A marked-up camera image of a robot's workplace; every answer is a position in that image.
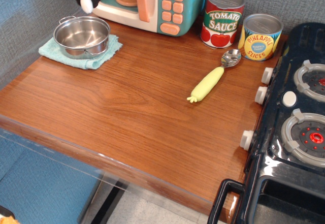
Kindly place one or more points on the white plush mushroom brown cap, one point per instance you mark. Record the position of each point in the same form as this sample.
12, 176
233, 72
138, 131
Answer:
87, 6

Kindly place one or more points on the stainless steel pot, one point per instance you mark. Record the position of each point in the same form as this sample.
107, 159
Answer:
82, 37

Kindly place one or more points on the teal folded cloth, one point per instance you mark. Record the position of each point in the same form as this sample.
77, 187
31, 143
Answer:
52, 51

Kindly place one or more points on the toy microwave teal and cream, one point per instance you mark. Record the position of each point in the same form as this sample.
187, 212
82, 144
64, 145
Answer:
167, 17

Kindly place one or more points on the tomato sauce can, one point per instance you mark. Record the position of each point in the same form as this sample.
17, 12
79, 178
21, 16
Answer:
221, 21

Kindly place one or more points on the pineapple slices can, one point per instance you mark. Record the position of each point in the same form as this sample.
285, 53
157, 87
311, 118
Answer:
259, 36

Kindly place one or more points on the orange object bottom left corner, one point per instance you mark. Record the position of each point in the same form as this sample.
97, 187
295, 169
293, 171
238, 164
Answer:
7, 216

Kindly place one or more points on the black toy stove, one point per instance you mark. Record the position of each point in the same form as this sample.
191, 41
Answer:
284, 171

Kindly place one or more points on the spoon with yellow-green handle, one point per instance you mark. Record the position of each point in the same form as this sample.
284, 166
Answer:
202, 89

